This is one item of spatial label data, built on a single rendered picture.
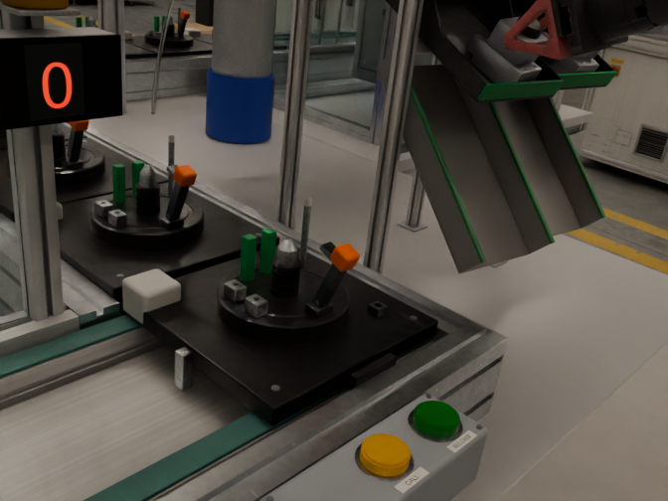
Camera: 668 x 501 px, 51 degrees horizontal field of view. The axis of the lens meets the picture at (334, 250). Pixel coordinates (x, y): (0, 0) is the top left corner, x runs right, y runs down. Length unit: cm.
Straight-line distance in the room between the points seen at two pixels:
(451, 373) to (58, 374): 38
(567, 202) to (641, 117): 389
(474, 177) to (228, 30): 84
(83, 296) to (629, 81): 443
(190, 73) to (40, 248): 139
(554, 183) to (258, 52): 80
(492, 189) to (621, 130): 409
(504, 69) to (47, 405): 58
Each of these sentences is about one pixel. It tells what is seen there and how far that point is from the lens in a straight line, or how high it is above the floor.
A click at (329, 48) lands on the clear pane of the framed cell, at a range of 184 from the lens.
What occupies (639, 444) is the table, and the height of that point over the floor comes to 86.
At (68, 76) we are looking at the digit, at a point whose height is 121.
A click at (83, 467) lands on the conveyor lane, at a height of 92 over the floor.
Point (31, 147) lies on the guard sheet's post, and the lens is 68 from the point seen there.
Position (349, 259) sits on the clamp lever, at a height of 107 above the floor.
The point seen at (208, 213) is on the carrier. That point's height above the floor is 97.
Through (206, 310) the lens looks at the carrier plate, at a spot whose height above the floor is 97.
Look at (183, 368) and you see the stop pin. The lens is 68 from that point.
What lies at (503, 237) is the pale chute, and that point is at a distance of 90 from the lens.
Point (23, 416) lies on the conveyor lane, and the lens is 70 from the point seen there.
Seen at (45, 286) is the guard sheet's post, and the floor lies 99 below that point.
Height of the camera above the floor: 135
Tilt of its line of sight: 25 degrees down
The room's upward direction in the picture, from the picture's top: 7 degrees clockwise
